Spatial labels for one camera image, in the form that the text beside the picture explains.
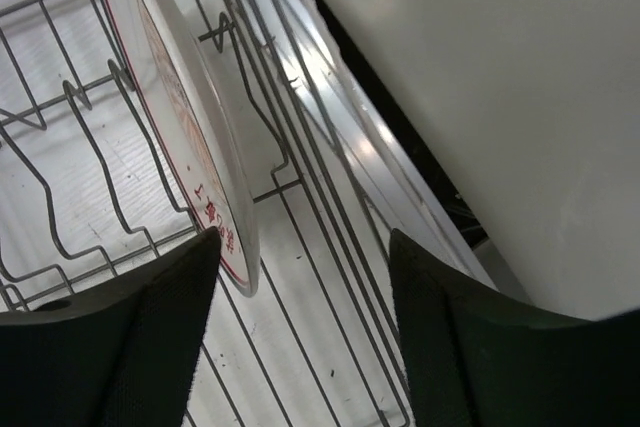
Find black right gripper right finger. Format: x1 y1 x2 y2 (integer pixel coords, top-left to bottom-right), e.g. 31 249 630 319
389 230 639 426

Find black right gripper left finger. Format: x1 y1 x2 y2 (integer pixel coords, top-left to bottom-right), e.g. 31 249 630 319
1 227 221 426

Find orange patterned plate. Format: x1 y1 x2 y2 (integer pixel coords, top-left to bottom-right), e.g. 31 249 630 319
103 0 260 297

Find aluminium table frame rail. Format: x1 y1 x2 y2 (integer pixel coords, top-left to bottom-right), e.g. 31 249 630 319
256 0 494 287

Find metal wire dish rack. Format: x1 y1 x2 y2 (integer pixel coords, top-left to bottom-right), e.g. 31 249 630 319
1 0 416 426

